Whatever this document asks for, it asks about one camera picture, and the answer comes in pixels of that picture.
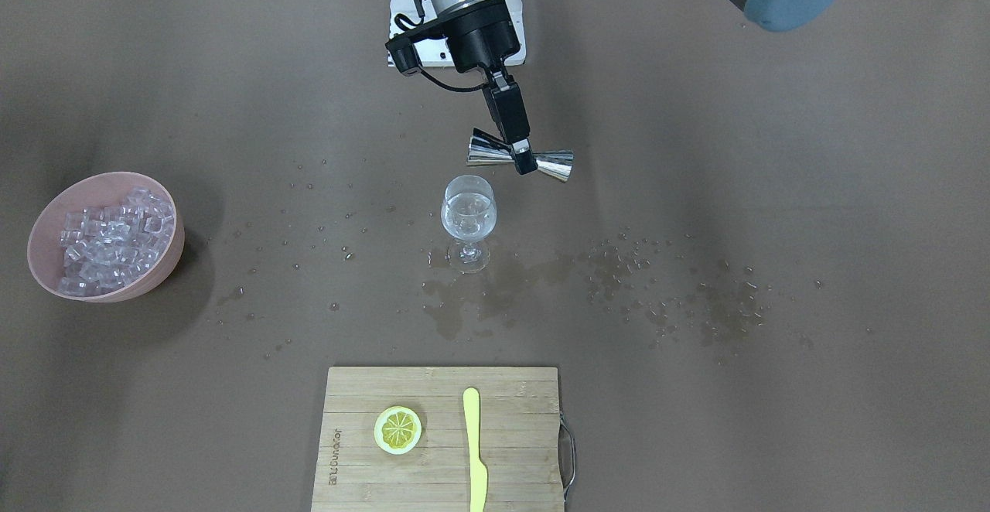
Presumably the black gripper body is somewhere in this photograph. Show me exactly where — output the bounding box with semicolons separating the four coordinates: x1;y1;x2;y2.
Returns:
386;0;522;75

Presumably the steel double jigger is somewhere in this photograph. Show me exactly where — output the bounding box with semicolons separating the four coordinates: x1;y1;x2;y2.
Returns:
466;128;574;182

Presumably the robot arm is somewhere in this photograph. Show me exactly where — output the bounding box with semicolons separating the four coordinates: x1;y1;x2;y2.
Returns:
385;0;835;172

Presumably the clear wine glass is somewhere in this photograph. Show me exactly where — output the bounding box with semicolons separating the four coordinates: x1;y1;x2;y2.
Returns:
441;175;497;275

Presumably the pink bowl of ice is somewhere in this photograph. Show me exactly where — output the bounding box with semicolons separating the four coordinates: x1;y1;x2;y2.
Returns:
27;171;185;303

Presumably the bamboo cutting board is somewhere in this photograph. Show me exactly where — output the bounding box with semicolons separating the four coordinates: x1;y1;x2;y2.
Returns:
310;367;573;511

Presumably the yellow lemon half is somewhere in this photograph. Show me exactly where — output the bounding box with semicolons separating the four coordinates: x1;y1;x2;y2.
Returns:
374;406;423;456

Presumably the yellow plastic knife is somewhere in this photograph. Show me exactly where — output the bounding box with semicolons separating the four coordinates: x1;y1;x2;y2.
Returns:
463;387;489;511

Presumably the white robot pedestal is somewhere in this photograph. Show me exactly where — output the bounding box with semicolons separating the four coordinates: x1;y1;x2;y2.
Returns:
389;0;527;68

